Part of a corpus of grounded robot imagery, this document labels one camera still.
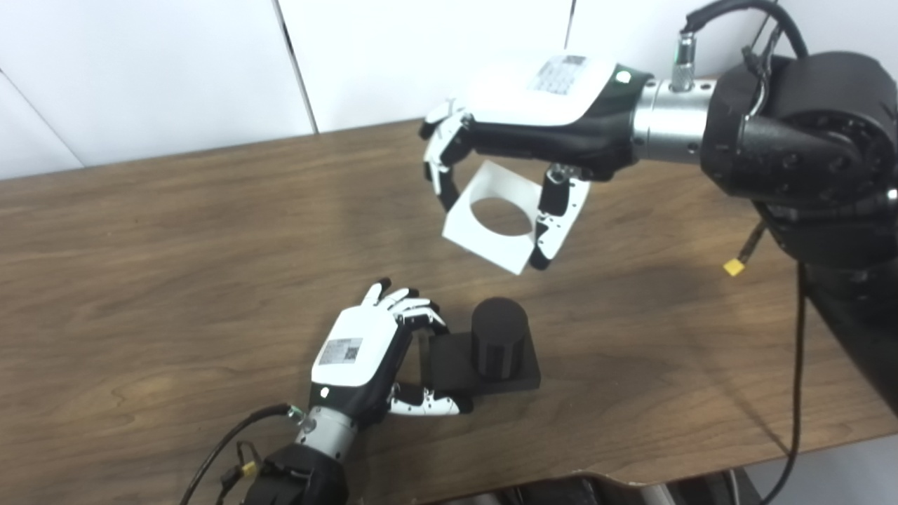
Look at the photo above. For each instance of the white square piece with hole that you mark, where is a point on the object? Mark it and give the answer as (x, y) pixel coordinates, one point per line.
(491, 249)

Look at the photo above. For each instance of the dark robot body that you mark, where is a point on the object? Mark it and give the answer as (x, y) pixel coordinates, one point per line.
(561, 491)

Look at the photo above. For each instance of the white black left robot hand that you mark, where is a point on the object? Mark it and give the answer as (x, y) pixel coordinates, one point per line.
(358, 344)

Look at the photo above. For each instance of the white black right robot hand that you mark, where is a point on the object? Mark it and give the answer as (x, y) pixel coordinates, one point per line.
(533, 98)

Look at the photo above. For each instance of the black peg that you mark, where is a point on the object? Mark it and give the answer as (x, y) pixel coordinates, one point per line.
(498, 337)

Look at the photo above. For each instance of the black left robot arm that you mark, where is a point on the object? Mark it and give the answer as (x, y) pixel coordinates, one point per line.
(309, 470)

